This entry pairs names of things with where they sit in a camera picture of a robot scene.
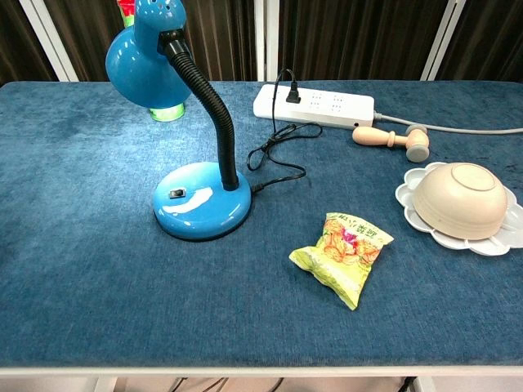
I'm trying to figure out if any blue gooseneck desk lamp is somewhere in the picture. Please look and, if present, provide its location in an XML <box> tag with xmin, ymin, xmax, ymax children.
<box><xmin>105</xmin><ymin>0</ymin><xmax>253</xmax><ymax>243</ymax></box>

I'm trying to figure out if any yellow-green snack bag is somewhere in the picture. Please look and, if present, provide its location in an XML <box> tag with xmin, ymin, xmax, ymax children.
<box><xmin>288</xmin><ymin>212</ymin><xmax>395</xmax><ymax>312</ymax></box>

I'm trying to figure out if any white power strip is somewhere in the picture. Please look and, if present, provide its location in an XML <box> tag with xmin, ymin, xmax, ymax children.
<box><xmin>253</xmin><ymin>83</ymin><xmax>376</xmax><ymax>131</ymax></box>

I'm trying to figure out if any green printed can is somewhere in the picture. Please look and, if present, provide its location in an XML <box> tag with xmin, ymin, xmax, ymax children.
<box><xmin>117</xmin><ymin>0</ymin><xmax>186</xmax><ymax>123</ymax></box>

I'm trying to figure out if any wooden toy mallet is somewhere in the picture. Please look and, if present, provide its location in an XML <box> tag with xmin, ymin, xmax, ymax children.
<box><xmin>352</xmin><ymin>125</ymin><xmax>431</xmax><ymax>163</ymax></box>

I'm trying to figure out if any white flower-shaped plate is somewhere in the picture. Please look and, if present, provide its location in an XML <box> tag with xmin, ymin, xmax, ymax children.
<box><xmin>395</xmin><ymin>161</ymin><xmax>523</xmax><ymax>257</ymax></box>

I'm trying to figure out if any blue velvet tablecloth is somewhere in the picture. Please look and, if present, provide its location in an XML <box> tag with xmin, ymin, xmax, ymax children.
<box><xmin>0</xmin><ymin>79</ymin><xmax>523</xmax><ymax>368</ymax></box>

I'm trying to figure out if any dark brown curtain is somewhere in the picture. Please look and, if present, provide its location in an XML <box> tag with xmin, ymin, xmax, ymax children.
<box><xmin>0</xmin><ymin>0</ymin><xmax>523</xmax><ymax>87</ymax></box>

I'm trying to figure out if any beige upturned bowl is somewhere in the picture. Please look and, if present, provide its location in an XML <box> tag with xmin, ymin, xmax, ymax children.
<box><xmin>412</xmin><ymin>162</ymin><xmax>509</xmax><ymax>241</ymax></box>

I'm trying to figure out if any black lamp power cord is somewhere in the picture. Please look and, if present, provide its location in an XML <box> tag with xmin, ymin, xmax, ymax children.
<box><xmin>246</xmin><ymin>69</ymin><xmax>324</xmax><ymax>194</ymax></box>

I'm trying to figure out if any grey power strip cable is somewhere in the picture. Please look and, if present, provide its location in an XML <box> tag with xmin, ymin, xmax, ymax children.
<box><xmin>373</xmin><ymin>110</ymin><xmax>523</xmax><ymax>135</ymax></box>

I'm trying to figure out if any white metal frame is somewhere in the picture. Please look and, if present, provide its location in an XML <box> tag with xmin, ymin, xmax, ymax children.
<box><xmin>19</xmin><ymin>0</ymin><xmax>464</xmax><ymax>82</ymax></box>

